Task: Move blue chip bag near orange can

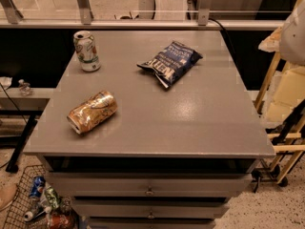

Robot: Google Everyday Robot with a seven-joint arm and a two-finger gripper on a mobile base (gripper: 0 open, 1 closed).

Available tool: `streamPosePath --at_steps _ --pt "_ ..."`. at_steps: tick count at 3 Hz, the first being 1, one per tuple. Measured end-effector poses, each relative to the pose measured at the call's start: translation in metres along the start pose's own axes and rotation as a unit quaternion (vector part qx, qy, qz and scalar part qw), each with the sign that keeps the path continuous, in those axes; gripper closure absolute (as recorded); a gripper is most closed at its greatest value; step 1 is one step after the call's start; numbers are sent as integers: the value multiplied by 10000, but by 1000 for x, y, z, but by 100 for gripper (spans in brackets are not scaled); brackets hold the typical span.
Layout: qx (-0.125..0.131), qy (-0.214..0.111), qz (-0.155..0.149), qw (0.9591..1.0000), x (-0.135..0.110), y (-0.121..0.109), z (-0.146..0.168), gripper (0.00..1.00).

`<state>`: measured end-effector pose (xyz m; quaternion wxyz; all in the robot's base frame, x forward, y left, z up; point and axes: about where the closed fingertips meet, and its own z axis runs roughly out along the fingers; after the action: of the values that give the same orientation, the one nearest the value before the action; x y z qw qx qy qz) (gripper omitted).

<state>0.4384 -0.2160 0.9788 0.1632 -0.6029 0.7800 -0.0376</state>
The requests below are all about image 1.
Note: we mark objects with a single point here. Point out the blue chip bag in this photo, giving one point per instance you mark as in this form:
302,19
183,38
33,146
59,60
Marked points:
171,63

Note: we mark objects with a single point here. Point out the crushed orange soda can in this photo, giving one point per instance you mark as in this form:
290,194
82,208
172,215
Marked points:
92,112

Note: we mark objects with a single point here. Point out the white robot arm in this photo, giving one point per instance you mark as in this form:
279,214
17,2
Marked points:
292,41

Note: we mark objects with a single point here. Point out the white green soda can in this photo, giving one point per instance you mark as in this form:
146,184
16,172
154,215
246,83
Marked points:
86,51

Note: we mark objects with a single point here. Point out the blue soda can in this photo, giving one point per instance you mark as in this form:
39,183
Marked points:
38,185

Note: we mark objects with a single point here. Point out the red soda can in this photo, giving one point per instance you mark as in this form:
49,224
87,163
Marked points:
60,221

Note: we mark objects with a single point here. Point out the black white can in basket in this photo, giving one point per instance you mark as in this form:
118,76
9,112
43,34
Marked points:
32,213

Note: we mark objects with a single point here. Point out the grey drawer cabinet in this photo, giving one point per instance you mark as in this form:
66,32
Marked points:
167,158

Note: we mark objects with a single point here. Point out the small glass bottle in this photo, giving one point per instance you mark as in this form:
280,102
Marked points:
24,87

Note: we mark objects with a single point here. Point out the wire basket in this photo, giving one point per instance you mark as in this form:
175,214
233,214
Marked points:
23,203

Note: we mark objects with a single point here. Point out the metal window rail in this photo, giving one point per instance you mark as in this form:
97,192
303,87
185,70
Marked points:
245,15

